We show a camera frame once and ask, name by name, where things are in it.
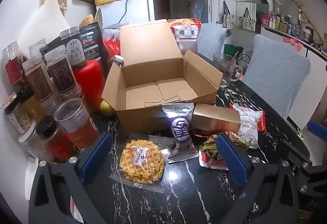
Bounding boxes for brown paper bag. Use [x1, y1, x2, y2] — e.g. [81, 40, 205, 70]
[79, 14, 96, 27]

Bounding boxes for brown label jar pale grains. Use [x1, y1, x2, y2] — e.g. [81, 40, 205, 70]
[47, 45, 77, 101]

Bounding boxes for clear jar orange contents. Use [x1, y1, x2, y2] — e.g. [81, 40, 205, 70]
[54, 97, 99, 148]

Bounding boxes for gold cardboard box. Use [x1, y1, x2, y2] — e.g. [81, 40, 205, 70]
[191, 104, 241, 135]

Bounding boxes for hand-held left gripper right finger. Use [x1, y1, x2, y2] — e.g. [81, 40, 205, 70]
[216, 134, 300, 224]

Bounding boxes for silver purple snack packet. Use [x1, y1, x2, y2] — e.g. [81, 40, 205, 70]
[161, 102, 200, 164]

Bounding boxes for silver-lid jar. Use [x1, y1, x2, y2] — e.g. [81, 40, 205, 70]
[18, 124, 49, 160]

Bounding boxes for green bag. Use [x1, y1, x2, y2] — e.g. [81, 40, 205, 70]
[223, 44, 243, 57]

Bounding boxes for black-lid spice bottle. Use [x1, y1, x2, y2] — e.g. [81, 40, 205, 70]
[36, 116, 75, 163]

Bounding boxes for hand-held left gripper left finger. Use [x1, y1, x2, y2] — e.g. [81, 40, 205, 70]
[28, 132, 114, 224]

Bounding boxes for brown wooden door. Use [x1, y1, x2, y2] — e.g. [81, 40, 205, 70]
[153, 0, 171, 20]

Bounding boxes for shelf of small bottles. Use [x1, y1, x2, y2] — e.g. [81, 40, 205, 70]
[261, 8, 327, 45]

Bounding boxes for red gold crinkled packet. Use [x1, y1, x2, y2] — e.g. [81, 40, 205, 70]
[199, 132, 249, 171]

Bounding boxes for blue plastic bag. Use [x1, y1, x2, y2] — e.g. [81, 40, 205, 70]
[190, 0, 208, 22]

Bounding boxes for red canister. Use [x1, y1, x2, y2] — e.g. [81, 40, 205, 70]
[74, 60, 106, 112]

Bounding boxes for black printed pouch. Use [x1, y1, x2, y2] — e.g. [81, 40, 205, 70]
[78, 22, 109, 71]

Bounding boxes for chair with grey leaf cover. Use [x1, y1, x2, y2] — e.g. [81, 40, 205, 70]
[241, 34, 312, 120]
[197, 23, 228, 61]

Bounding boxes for white foam board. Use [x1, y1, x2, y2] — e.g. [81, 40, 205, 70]
[17, 0, 71, 53]

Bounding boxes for black-lid nut jar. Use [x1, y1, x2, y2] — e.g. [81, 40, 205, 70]
[4, 100, 37, 135]

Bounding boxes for white tote bag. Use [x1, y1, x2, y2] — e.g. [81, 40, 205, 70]
[222, 0, 235, 30]

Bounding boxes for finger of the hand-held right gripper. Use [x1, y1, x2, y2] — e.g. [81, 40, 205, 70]
[282, 139, 314, 171]
[307, 120, 327, 142]

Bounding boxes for yellow fruit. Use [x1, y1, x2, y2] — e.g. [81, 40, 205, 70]
[100, 100, 117, 116]

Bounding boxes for clear plastic jar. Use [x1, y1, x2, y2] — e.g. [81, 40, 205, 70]
[29, 38, 48, 58]

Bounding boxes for white printed bread packet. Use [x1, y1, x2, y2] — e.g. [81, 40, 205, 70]
[228, 103, 263, 150]

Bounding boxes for red gift packet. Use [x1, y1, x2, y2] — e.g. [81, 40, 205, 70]
[102, 35, 121, 61]

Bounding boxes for black power cable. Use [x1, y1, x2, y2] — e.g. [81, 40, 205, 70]
[120, 0, 131, 26]

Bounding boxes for pink bow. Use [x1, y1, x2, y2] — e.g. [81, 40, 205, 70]
[282, 36, 303, 52]

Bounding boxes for jar with yellow contents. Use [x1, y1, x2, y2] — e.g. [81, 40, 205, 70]
[19, 91, 47, 122]

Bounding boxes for red white nut bag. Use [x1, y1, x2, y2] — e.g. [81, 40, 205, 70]
[167, 18, 202, 56]

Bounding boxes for woven round mat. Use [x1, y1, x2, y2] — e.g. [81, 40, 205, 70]
[94, 8, 103, 28]

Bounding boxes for small white blue-label bottle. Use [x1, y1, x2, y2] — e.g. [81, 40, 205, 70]
[112, 55, 125, 68]

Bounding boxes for white fridge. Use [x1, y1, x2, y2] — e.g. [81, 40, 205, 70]
[96, 0, 155, 30]

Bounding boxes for glass mug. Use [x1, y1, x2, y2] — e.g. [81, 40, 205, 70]
[213, 53, 243, 88]

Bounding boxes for red crown-print snack packet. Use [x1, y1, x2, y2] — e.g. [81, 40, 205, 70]
[258, 110, 268, 132]

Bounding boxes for round waffle clear packet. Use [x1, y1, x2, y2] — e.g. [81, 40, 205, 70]
[109, 133, 177, 193]

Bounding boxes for red label jar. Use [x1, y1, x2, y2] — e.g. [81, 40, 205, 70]
[2, 41, 26, 89]

